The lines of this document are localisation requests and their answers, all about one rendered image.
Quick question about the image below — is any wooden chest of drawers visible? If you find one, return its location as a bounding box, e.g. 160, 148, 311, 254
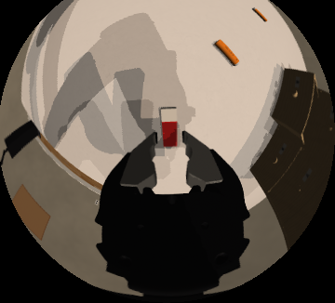
249, 88, 331, 250

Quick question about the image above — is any dark brown wooden drawer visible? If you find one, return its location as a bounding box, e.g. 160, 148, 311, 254
306, 92, 335, 170
272, 68, 318, 145
269, 150, 327, 223
252, 129, 302, 192
284, 180, 328, 247

